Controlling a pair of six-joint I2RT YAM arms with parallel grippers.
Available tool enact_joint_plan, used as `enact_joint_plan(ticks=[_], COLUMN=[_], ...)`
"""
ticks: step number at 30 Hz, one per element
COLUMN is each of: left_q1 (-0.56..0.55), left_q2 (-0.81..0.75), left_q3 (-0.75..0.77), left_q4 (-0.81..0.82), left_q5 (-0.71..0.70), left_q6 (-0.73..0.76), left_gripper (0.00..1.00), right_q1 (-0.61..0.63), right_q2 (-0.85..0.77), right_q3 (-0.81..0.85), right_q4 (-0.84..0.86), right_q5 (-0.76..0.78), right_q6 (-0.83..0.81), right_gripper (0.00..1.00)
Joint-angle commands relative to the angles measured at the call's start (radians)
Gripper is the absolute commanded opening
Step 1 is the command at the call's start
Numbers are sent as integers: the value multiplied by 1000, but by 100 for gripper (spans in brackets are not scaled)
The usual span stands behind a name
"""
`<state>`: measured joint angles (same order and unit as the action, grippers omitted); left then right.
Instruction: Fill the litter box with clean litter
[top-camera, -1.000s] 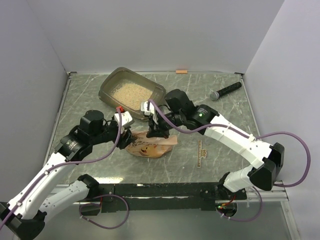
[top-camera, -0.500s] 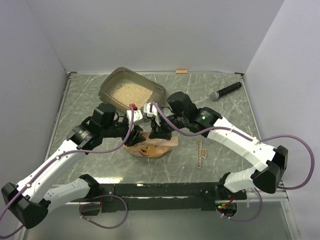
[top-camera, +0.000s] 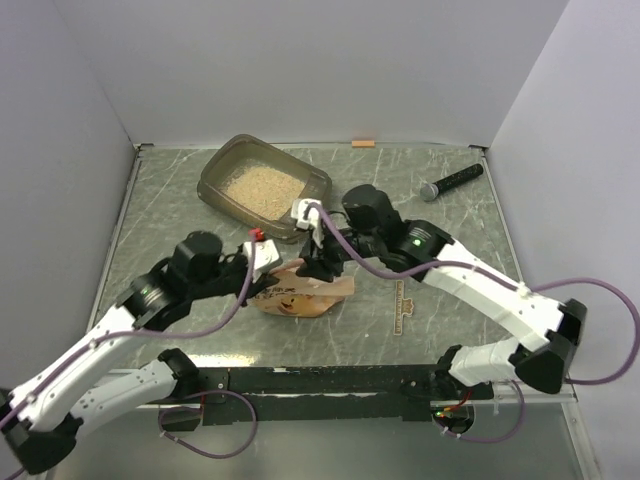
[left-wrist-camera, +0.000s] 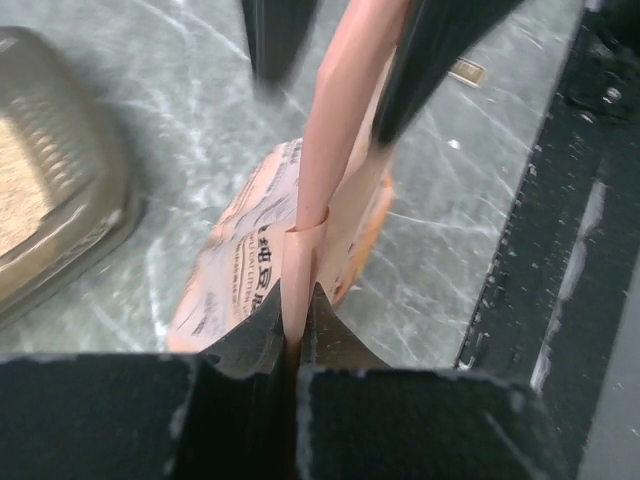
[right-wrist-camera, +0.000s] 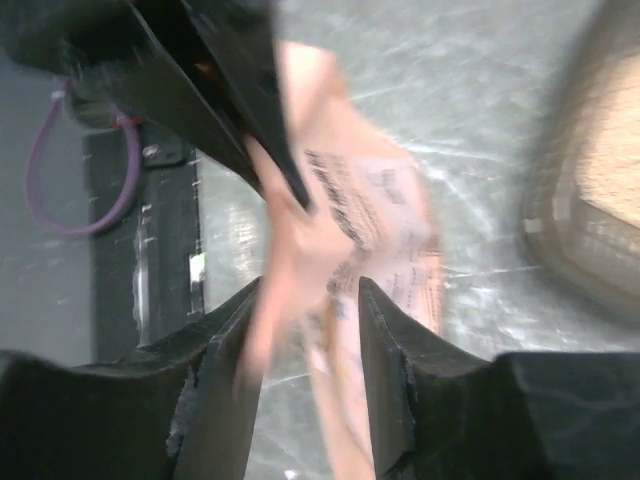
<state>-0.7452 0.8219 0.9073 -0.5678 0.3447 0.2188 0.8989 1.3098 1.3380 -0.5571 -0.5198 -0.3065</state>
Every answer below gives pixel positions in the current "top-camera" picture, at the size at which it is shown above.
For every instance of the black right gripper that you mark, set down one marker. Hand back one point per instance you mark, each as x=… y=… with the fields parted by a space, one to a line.
x=315 y=259

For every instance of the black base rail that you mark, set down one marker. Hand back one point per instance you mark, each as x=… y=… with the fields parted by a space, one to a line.
x=408 y=392

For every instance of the brown plastic litter box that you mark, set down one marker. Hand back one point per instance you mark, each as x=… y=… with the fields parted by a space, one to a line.
x=244 y=151

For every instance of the pink cat litter bag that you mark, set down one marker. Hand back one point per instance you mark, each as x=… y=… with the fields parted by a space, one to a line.
x=306 y=297

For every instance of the orange tape piece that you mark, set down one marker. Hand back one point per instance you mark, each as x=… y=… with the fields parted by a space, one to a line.
x=363 y=144

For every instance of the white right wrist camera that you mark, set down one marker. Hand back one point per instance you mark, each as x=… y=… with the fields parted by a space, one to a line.
x=307 y=218

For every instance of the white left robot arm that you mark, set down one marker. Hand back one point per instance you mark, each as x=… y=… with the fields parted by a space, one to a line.
x=42 y=419

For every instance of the beige cat litter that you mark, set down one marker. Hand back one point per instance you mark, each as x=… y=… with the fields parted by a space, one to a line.
x=265 y=191

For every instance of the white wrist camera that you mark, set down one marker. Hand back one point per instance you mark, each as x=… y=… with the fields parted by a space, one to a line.
x=307 y=218
x=262 y=252

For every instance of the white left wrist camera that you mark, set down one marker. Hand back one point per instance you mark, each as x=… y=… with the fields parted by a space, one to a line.
x=262 y=252

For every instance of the black handheld microphone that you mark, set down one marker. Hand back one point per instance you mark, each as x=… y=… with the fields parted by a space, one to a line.
x=431 y=191

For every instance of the small wooden comb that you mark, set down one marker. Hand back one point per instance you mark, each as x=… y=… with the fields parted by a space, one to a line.
x=403 y=307

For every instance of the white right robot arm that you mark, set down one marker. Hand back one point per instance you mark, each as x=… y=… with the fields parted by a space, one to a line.
x=544 y=333

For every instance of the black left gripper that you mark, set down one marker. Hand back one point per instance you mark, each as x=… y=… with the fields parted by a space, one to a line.
x=254 y=288

